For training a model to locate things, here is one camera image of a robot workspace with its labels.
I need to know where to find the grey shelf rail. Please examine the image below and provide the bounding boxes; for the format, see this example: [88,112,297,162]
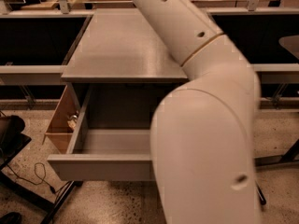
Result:
[0,65,65,86]
[253,63,299,84]

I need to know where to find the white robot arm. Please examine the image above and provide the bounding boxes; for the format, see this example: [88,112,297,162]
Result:
[132,0,262,224]

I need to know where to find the grey left shelf rail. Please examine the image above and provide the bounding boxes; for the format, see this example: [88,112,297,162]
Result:
[0,65,65,86]

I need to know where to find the grey cabinet counter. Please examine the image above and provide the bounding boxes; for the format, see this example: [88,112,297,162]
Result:
[61,7,190,114]

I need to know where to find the black shoe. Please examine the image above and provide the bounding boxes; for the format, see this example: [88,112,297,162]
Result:
[0,212,21,224]

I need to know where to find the black stand leg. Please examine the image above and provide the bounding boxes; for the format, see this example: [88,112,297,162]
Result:
[256,183,267,205]

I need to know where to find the black chair at left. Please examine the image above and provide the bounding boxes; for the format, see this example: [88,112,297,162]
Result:
[0,115,31,169]

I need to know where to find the grey right shelf rail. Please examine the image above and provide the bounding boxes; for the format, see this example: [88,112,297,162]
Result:
[253,63,299,84]

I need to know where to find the black cable on floor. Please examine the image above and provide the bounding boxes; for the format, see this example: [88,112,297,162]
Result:
[4,161,73,196]

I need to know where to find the grey open top drawer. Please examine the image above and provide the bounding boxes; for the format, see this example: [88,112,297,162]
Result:
[48,88,153,181]

